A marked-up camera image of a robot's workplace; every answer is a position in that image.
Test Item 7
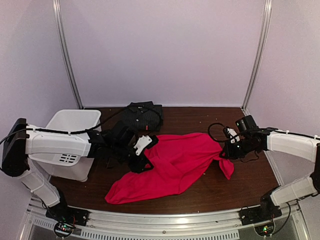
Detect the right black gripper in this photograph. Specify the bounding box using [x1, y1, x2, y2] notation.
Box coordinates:
[219, 136, 258, 160]

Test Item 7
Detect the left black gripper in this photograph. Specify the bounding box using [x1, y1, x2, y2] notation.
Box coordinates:
[110, 143, 154, 174]

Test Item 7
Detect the red garment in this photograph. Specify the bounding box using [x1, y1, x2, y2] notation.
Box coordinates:
[104, 133, 234, 205]

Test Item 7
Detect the dark pinstriped shirt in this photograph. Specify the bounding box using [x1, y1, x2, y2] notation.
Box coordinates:
[121, 101, 164, 132]

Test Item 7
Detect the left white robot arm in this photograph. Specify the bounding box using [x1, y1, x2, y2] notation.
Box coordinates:
[0, 118, 159, 222]

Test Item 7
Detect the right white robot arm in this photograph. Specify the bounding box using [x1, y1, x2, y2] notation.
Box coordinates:
[220, 115, 320, 221]

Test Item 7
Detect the white plastic laundry bin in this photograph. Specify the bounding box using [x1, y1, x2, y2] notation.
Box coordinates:
[29, 109, 101, 182]

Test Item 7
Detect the right round circuit board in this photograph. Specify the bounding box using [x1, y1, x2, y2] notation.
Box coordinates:
[254, 222, 275, 238]

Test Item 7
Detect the round circuit board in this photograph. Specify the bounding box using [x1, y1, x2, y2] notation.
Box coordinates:
[53, 222, 76, 238]
[254, 222, 275, 238]

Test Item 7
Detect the left round circuit board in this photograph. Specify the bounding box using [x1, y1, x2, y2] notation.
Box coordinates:
[53, 222, 76, 238]

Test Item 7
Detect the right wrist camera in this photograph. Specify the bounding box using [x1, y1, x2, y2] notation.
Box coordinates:
[223, 126, 241, 144]

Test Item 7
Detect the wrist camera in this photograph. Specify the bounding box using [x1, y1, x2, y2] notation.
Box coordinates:
[223, 126, 241, 144]
[133, 135, 159, 156]

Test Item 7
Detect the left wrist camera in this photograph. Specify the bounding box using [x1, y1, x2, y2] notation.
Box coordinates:
[133, 135, 159, 156]

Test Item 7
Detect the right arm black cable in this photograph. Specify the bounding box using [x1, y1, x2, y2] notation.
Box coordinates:
[207, 122, 227, 143]

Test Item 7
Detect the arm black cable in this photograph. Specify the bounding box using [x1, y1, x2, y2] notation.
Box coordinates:
[0, 106, 163, 146]
[207, 122, 227, 143]

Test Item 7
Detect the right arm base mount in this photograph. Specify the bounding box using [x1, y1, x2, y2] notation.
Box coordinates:
[238, 195, 282, 226]

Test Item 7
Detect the front aluminium rail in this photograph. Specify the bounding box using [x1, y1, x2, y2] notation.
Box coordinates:
[24, 203, 305, 240]

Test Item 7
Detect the right aluminium frame post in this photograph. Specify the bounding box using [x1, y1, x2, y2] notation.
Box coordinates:
[241, 0, 273, 115]

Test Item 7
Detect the aluminium frame post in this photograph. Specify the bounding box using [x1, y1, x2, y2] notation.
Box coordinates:
[52, 0, 84, 109]
[241, 0, 273, 115]

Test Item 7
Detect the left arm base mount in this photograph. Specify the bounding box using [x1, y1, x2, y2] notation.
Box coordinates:
[43, 197, 89, 226]

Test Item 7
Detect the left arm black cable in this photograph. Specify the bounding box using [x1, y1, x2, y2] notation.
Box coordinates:
[0, 106, 163, 146]

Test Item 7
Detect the left aluminium frame post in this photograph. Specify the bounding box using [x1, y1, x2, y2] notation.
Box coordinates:
[52, 0, 84, 109]

